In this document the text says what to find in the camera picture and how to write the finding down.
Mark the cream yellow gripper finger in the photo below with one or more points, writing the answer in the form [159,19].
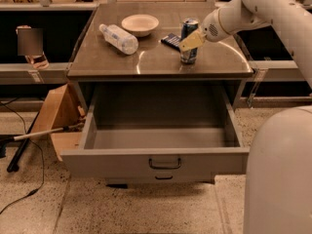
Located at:
[193,40]

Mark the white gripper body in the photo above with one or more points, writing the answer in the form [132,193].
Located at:
[211,28]

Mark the blue silver redbull can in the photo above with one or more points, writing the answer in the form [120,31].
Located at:
[188,26]

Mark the grey metal drawer cabinet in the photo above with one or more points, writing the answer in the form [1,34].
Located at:
[98,63]

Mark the open grey top drawer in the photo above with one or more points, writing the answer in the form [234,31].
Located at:
[129,123]

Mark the dark blue snack packet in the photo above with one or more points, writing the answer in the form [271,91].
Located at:
[172,41]

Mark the white ceramic bowl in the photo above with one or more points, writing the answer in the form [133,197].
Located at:
[140,25]

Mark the clear plastic water bottle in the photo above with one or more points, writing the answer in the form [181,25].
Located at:
[119,38]

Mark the wooden box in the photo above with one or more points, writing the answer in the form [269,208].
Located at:
[60,108]

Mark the person in background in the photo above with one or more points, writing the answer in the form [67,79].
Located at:
[30,45]

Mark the black bar on floor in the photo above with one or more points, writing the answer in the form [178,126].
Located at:
[14,164]

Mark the black top drawer handle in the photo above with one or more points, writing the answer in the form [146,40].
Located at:
[158,165]

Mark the black drawer handle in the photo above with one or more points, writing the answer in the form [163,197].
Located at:
[164,177]
[158,165]

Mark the black lower drawer handle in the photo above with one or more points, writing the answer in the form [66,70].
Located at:
[164,177]

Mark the white stick with black handle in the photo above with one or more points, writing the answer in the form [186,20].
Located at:
[42,133]

